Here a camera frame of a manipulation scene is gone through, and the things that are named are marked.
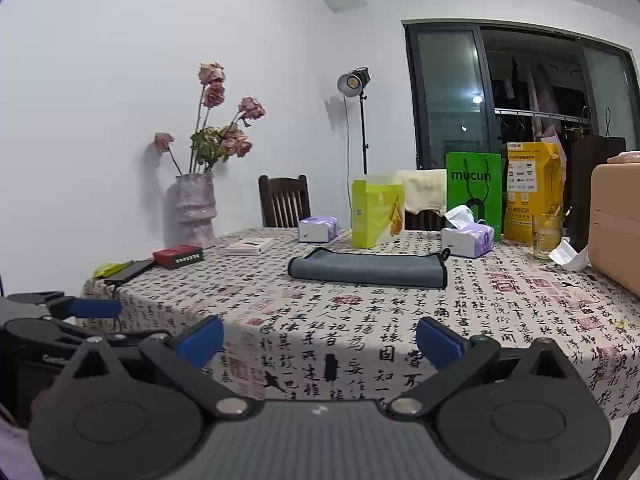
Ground brown cardboard box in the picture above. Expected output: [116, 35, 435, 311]
[589, 162, 640, 297]

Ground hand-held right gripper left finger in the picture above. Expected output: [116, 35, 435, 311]
[64, 315, 254, 421]

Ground pink ceramic vase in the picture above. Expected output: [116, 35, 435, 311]
[166, 172, 220, 250]

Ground dried pink roses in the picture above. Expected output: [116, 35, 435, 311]
[153, 62, 267, 177]

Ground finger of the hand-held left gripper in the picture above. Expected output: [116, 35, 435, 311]
[3, 318, 172, 348]
[7, 290, 123, 321]

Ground black paper bag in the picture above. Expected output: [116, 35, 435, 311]
[569, 134, 627, 254]

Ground glass cup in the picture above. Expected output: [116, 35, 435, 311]
[531, 213, 564, 261]

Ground studio lamp on stand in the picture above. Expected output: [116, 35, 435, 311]
[335, 67, 374, 177]

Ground purple tissue pack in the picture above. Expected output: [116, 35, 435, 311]
[297, 215, 340, 244]
[439, 205, 496, 260]

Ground yellow-green wrapper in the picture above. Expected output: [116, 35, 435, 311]
[91, 261, 135, 280]

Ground calligraphy printed tablecloth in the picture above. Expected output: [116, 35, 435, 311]
[80, 226, 640, 422]

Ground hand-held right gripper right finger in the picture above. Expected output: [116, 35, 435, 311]
[387, 316, 582, 419]

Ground dark sliding glass door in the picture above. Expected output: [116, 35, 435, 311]
[402, 19, 640, 172]

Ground white pink flat box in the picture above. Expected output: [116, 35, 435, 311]
[225, 238, 274, 256]

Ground dark wooden chair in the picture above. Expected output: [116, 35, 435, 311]
[403, 207, 449, 232]
[258, 174, 312, 229]

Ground black phone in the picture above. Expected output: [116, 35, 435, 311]
[103, 259, 156, 285]

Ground cream towel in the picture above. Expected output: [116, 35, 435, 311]
[397, 168, 449, 217]

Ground grey towel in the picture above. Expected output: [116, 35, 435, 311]
[287, 246, 448, 290]

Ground green paper bag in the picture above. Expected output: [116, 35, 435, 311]
[444, 151, 504, 241]

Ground hanging clothes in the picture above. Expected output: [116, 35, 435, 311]
[501, 57, 571, 142]

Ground white paper receipt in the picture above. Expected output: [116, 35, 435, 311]
[548, 239, 592, 272]

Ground red flat box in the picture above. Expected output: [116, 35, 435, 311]
[152, 245, 205, 268]

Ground yellow paper bag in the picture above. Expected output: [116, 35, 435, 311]
[503, 141, 566, 246]

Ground yellow-green carton box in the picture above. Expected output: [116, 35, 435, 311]
[351, 173, 406, 250]

